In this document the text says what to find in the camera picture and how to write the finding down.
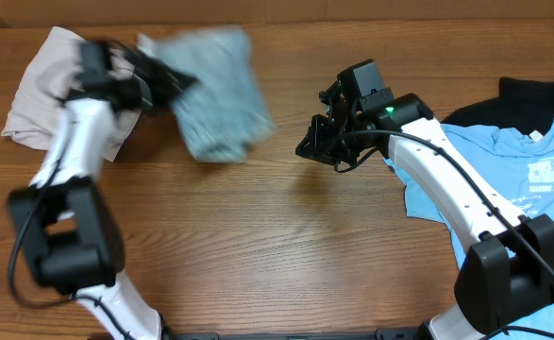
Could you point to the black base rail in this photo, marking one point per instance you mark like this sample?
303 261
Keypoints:
305 335

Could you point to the folded beige trousers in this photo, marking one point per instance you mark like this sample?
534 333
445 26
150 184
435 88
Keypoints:
34 114

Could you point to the light blue denim shorts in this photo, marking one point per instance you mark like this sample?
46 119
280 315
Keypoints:
224 112

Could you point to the black garment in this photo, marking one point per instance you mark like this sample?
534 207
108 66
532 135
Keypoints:
526 105

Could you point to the light blue printed t-shirt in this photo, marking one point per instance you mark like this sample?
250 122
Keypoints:
518 166

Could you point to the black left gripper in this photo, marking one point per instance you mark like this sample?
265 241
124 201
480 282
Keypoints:
154 81

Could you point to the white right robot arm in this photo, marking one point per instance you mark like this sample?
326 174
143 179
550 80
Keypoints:
508 268

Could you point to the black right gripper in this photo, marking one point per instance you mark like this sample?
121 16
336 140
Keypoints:
327 137

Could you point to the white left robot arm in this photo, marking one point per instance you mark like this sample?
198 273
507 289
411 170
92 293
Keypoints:
68 247

